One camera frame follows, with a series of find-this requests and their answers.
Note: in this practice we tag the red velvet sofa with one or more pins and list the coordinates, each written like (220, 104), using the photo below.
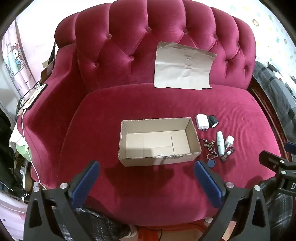
(138, 69)

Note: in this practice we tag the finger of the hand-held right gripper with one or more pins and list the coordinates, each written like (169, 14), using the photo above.
(270, 160)
(290, 147)

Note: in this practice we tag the person's plaid trousers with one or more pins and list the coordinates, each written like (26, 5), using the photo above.
(104, 224)

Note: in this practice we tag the brown paper sheet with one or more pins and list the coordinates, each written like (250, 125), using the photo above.
(182, 67)

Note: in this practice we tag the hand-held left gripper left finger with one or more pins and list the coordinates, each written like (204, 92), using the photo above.
(85, 183)

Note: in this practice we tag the dark clothing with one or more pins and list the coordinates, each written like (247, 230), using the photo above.
(5, 157)

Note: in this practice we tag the large white charger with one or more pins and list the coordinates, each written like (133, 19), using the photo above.
(201, 121)

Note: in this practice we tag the grey bedding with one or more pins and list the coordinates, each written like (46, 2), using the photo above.
(275, 92)

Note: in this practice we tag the black power adapter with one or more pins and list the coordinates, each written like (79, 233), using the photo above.
(212, 120)

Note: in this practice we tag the cartoon printed curtain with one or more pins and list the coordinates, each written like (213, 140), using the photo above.
(16, 58)

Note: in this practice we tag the black tube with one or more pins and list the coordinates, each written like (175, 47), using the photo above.
(227, 154)

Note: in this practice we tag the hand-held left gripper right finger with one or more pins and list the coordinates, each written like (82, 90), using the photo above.
(208, 180)

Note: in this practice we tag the cardboard box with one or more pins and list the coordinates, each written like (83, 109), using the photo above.
(157, 143)

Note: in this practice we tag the light blue bottle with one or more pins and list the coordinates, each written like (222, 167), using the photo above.
(220, 142)

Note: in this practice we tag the brown cardboard boxes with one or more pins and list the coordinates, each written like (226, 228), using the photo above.
(47, 69)

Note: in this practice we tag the phone with printed case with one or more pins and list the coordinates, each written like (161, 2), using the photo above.
(34, 97)

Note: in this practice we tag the green container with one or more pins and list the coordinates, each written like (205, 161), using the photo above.
(22, 151)

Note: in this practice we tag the white shoe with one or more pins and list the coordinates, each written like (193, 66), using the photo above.
(131, 231)

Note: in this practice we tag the small white charger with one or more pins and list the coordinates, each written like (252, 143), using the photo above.
(229, 141)

